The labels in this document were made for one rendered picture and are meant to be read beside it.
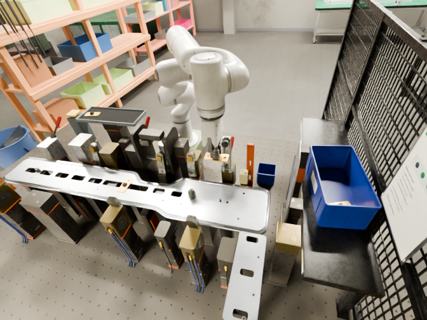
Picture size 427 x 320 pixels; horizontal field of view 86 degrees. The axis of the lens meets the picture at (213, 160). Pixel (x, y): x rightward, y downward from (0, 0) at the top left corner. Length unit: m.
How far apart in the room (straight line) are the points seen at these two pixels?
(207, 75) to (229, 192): 0.57
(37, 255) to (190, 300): 0.84
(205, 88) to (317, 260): 0.63
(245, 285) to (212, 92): 0.59
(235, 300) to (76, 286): 0.80
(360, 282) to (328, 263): 0.09
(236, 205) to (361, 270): 0.46
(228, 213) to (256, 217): 0.11
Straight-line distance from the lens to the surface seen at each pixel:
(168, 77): 1.05
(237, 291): 0.83
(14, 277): 1.58
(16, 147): 3.09
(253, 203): 0.98
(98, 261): 1.37
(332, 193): 1.04
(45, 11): 3.54
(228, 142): 0.96
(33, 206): 1.30
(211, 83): 0.62
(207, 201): 1.00
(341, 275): 0.87
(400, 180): 0.83
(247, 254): 0.87
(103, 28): 7.19
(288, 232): 0.86
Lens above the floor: 1.79
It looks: 42 degrees down
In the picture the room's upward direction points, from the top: 7 degrees counter-clockwise
